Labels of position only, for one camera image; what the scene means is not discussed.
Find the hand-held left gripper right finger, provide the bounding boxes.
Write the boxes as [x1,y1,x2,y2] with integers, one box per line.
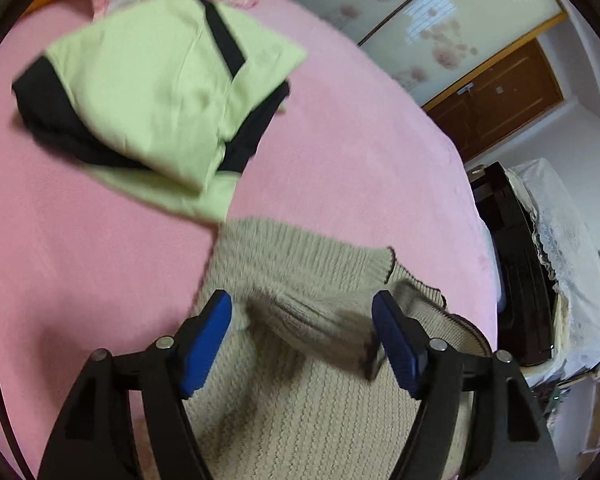
[371,290,563,480]

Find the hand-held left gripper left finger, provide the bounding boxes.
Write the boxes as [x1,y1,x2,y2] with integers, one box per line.
[37,289,233,480]

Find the beige knit cardigan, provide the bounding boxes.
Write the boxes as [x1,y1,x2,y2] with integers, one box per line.
[182,217,496,480]

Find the green and black folded clothes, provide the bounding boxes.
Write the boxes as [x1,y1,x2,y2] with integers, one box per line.
[11,0,308,225]

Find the pink bed sheet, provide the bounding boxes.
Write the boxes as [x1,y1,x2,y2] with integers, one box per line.
[0,0,503,480]

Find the black piano with lace cover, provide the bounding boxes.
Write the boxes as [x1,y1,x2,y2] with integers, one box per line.
[505,157,600,376]

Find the brown wooden door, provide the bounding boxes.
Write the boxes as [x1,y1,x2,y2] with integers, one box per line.
[422,37,566,163]

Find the floral sliding door wardrobe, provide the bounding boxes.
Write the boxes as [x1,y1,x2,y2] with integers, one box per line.
[232,0,568,108]

